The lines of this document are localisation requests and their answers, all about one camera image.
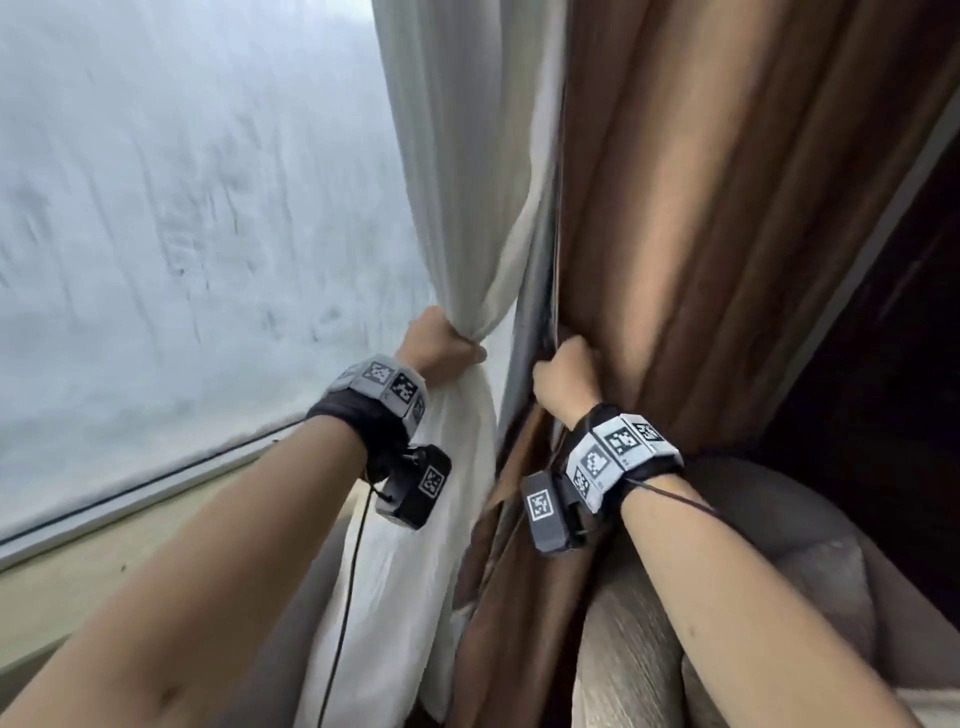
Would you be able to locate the person's right hand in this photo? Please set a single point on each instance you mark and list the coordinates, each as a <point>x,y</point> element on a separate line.
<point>564,384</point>

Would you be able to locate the person's left hand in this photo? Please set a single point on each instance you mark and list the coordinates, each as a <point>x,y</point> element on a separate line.
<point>433,346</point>

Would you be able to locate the person's left fingers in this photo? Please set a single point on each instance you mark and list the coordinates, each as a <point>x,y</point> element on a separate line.
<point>466,354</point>

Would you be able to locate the person's right fingers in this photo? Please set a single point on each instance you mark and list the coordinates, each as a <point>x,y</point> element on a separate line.
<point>559,354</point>

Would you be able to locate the white sheer curtain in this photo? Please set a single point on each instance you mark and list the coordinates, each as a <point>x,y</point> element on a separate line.
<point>450,225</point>

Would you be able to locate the brown drape curtain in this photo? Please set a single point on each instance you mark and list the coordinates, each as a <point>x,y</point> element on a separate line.
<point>675,225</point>

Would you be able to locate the person's right forearm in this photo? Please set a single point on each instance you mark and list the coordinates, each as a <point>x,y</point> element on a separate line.
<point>742,607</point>

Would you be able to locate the person's left forearm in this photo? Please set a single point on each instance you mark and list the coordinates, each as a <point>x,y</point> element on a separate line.
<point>187,570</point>

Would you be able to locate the left wrist tracker band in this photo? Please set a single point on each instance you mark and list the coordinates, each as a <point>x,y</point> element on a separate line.
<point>379,397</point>

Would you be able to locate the wrist tracker band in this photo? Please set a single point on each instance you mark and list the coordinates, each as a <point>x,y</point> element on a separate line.
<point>379,397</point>
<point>619,457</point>

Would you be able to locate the right wrist tracker band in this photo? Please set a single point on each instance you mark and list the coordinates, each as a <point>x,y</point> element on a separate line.
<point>619,457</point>

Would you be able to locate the grey upholstered armchair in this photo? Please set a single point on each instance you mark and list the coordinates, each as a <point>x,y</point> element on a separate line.
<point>750,570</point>

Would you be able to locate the frosted window pane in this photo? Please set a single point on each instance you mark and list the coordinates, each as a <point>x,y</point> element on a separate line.
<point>187,225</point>

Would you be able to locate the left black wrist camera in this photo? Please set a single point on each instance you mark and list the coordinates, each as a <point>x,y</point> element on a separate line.
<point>414,487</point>

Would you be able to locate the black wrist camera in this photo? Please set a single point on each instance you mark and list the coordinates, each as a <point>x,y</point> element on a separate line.
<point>414,487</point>
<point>549,514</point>

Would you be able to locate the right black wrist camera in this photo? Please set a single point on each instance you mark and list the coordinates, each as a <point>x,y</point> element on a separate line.
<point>549,514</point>

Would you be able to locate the window sill frame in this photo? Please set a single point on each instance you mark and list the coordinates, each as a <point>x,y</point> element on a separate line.
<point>112,540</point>

